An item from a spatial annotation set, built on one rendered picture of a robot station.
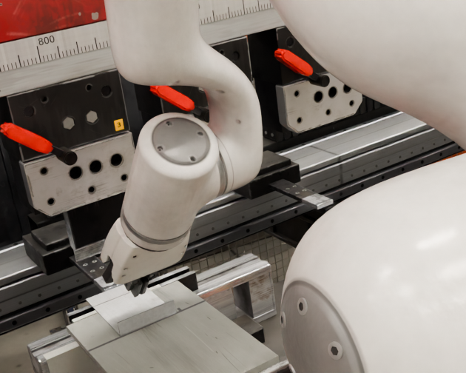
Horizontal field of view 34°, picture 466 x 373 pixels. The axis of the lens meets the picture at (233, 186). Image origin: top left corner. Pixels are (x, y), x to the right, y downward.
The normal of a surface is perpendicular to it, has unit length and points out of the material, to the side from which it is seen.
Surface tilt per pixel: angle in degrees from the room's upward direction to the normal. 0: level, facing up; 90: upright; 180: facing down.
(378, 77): 126
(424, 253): 31
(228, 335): 0
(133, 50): 98
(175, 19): 103
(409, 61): 118
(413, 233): 25
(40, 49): 90
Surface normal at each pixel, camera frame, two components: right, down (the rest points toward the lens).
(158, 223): -0.09, 0.81
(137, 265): 0.40, 0.81
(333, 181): 0.53, 0.25
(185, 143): 0.25, -0.54
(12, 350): -0.13, -0.92
